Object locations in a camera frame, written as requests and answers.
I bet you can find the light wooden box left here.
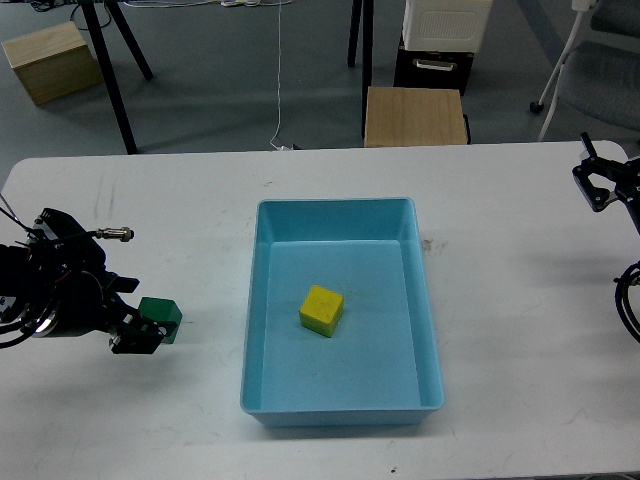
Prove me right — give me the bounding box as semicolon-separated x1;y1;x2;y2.
2;21;103;106

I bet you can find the grey office chair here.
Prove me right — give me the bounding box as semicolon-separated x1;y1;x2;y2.
530;1;639;141

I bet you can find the green cube block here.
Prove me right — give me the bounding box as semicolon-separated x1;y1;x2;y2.
138;297;183;344

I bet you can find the white hanging cable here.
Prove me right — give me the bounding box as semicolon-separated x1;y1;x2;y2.
124;0;296;151

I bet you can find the black stand legs centre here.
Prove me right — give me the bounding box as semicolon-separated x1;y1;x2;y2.
347;0;374;136

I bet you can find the yellow cube block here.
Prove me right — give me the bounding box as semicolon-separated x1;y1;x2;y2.
299;285;344;338

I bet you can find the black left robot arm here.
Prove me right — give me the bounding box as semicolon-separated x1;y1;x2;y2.
1;208;182;354

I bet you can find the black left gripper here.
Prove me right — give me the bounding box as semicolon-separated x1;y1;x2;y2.
34;271;178;355

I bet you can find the black tripod stand left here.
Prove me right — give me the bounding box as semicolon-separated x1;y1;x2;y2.
72;1;154;155

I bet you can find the blue plastic tray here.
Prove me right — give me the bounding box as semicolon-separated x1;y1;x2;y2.
240;198;444;427

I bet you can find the black storage crate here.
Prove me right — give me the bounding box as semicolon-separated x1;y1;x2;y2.
393;41;474;96

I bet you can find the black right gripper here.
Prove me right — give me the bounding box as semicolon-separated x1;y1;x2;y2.
571;131;640;231

